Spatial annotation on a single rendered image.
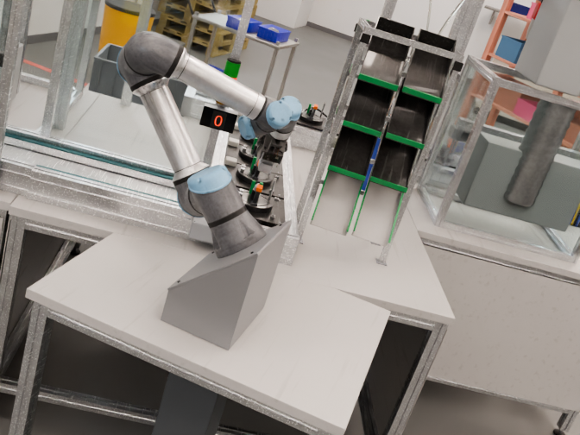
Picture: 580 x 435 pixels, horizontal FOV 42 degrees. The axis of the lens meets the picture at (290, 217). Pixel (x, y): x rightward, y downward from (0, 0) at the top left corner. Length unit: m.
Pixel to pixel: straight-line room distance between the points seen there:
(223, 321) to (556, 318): 2.02
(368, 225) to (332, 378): 0.75
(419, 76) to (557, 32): 0.92
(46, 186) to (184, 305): 0.74
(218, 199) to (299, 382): 0.53
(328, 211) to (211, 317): 0.78
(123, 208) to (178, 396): 0.64
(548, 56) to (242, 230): 1.76
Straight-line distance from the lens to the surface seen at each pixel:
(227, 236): 2.04
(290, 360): 2.07
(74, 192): 2.53
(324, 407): 1.95
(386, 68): 2.55
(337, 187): 2.66
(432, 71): 2.64
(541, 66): 3.38
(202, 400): 2.28
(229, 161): 2.96
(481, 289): 3.48
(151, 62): 2.09
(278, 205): 2.71
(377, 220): 2.66
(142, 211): 2.51
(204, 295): 1.98
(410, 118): 2.65
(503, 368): 3.73
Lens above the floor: 1.96
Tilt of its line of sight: 22 degrees down
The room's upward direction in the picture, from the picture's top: 18 degrees clockwise
